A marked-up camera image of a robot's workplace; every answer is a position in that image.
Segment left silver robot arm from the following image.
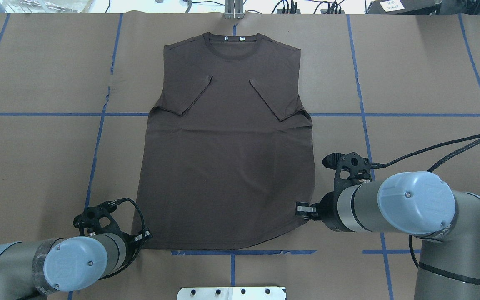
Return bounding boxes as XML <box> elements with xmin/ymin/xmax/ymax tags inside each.
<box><xmin>0</xmin><ymin>198</ymin><xmax>152</xmax><ymax>300</ymax></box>

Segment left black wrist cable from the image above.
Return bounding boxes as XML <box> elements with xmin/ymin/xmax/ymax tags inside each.
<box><xmin>98</xmin><ymin>197</ymin><xmax>147</xmax><ymax>267</ymax></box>

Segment white camera mast base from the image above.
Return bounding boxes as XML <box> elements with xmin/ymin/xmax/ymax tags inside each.
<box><xmin>177</xmin><ymin>286</ymin><xmax>287</xmax><ymax>300</ymax></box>

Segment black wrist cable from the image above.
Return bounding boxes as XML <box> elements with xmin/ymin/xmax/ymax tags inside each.
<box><xmin>98</xmin><ymin>197</ymin><xmax>147</xmax><ymax>267</ymax></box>
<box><xmin>365</xmin><ymin>130</ymin><xmax>480</xmax><ymax>267</ymax></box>

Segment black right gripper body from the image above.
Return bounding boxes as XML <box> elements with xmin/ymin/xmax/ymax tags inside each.
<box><xmin>315</xmin><ymin>152</ymin><xmax>372</xmax><ymax>230</ymax></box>

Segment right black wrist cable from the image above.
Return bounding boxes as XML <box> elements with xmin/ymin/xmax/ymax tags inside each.
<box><xmin>365</xmin><ymin>130</ymin><xmax>480</xmax><ymax>267</ymax></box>

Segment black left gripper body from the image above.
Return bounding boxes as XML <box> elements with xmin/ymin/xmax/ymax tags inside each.
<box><xmin>73</xmin><ymin>201</ymin><xmax>140</xmax><ymax>267</ymax></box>

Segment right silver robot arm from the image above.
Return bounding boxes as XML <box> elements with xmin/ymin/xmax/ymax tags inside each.
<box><xmin>295</xmin><ymin>152</ymin><xmax>480</xmax><ymax>300</ymax></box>

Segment dark brown t-shirt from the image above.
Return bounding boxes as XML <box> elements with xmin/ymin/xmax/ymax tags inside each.
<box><xmin>136</xmin><ymin>32</ymin><xmax>315</xmax><ymax>250</ymax></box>

